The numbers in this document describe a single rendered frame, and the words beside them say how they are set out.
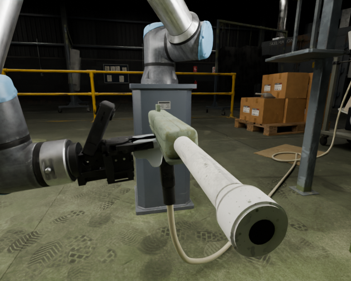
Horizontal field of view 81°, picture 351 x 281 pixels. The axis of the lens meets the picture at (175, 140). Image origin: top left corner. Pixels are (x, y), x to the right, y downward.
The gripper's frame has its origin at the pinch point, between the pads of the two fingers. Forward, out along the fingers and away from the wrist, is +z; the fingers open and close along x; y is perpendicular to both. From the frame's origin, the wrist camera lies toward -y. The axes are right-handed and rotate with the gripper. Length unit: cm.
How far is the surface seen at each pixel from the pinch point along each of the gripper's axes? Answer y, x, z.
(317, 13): -38, -43, 81
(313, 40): -27, -43, 80
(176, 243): 27.9, -0.9, -0.8
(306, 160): 37, -55, 90
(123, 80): -98, -1087, -22
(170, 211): 18.1, 0.0, -1.4
